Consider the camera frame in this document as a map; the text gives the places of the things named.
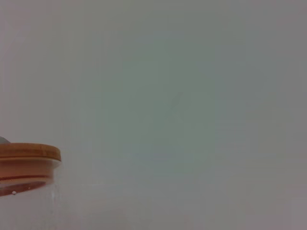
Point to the orange wooden jar lid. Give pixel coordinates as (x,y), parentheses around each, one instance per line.
(28,153)

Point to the clear glass water dispenser jar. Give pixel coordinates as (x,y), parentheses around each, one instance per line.
(28,206)

